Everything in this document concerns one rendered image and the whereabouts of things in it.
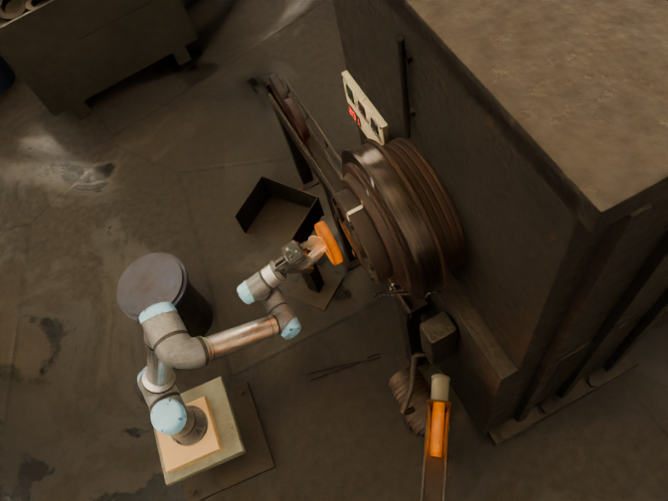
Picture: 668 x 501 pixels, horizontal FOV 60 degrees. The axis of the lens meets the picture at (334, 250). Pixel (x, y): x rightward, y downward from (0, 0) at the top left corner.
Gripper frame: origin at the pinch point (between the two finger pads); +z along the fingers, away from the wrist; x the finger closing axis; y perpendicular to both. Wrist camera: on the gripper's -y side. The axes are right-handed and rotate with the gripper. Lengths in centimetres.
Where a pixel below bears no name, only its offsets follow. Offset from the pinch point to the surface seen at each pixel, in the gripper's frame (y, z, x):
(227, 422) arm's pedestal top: -36, -77, -21
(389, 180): 44, 28, -22
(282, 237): -20.0, -18.4, 25.0
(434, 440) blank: -7, -3, -72
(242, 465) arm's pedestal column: -61, -91, -31
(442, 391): -17, 5, -59
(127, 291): -19, -90, 47
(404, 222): 41, 26, -33
